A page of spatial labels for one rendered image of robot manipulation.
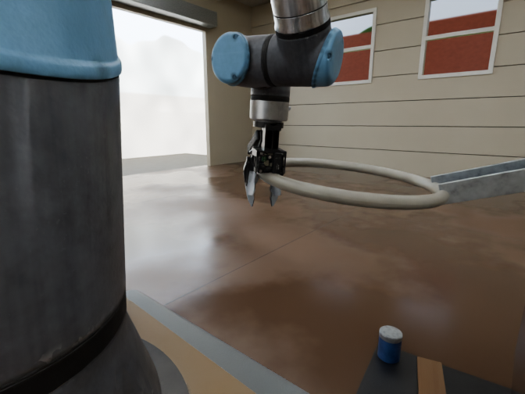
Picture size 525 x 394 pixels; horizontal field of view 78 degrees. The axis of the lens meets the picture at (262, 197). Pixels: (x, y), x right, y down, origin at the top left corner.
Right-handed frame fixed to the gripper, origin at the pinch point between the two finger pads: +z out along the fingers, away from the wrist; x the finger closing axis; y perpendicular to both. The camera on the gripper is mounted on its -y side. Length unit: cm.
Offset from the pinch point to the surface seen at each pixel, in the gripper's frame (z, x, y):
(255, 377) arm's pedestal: 1, -12, 54
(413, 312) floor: 86, 109, -61
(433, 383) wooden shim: 82, 80, -11
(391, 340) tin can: 73, 69, -27
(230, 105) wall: -22, 81, -786
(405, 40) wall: -165, 390, -535
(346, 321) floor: 89, 67, -61
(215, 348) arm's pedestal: 1, -15, 50
